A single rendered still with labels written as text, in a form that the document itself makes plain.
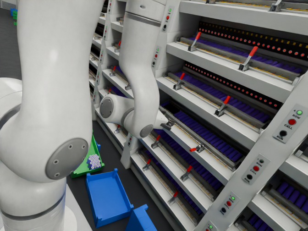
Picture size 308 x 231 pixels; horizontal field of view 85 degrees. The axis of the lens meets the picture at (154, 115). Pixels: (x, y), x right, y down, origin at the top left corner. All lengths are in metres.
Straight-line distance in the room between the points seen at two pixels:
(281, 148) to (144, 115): 0.46
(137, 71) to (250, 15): 0.48
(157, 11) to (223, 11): 0.43
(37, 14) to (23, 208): 0.33
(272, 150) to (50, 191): 0.64
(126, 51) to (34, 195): 0.36
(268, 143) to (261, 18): 0.42
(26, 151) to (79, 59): 0.14
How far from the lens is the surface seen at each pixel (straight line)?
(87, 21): 0.29
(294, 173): 0.71
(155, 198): 1.22
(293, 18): 0.72
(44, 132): 0.26
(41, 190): 0.41
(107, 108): 0.49
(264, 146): 0.70
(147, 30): 0.43
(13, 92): 0.35
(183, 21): 1.02
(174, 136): 0.90
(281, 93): 0.68
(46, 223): 0.48
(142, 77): 0.43
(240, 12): 0.79
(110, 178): 1.27
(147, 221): 0.92
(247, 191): 0.77
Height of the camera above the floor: 0.95
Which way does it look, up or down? 25 degrees down
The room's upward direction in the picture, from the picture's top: 20 degrees clockwise
